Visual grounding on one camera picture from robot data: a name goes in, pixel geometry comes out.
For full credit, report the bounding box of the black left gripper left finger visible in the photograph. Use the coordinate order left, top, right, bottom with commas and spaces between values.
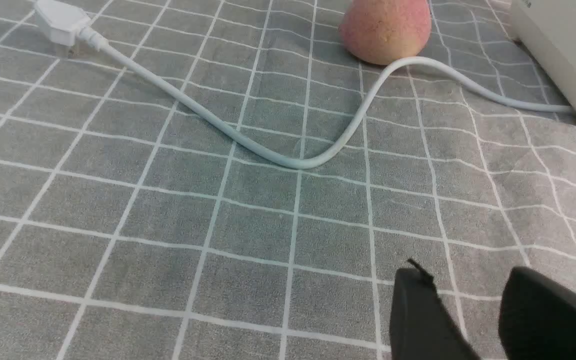
390, 259, 480, 360

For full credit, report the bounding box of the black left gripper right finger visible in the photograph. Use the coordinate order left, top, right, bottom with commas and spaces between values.
498, 266, 576, 360

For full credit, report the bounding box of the white toaster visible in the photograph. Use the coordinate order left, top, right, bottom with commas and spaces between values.
509, 0, 576, 111

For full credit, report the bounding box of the pink peach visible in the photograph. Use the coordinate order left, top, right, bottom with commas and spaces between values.
338, 0, 432, 66

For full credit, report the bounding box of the grey checked tablecloth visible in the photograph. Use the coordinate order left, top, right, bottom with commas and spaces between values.
0, 0, 576, 360

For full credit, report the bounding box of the white power cable with plug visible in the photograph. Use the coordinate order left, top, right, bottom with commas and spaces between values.
33, 0, 576, 170

